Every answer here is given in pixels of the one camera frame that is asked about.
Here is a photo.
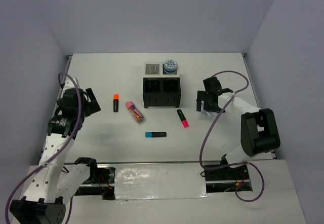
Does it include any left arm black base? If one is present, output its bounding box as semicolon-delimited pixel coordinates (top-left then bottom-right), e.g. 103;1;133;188
79;167;115;200

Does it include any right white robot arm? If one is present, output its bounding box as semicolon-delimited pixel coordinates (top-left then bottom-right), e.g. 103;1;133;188
196;77;280;179

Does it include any orange capped black highlighter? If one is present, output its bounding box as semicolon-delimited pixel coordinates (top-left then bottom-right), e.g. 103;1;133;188
113;94;119;113

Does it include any pink capped tube of clips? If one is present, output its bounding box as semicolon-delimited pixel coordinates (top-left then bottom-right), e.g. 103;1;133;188
126;101;144;123

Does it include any silver tape sheet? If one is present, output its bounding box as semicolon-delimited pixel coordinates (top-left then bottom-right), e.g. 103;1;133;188
114;163;208;200

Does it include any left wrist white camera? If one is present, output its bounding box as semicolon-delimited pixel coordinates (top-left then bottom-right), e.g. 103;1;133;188
62;77;79;91

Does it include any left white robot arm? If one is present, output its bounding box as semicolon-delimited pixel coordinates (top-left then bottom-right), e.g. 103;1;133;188
9;88;101;223

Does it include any black two-slot organizer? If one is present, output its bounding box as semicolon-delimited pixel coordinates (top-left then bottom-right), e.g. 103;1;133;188
142;77;181;108

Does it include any white two-slot organizer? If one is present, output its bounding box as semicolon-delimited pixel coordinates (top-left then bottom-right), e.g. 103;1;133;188
144;62;179;78

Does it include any pink capped black highlighter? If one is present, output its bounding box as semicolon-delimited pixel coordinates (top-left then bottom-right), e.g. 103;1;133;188
177;109;189;128

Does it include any blue capped black highlighter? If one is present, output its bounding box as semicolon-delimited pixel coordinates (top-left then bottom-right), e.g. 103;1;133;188
145;132;167;138

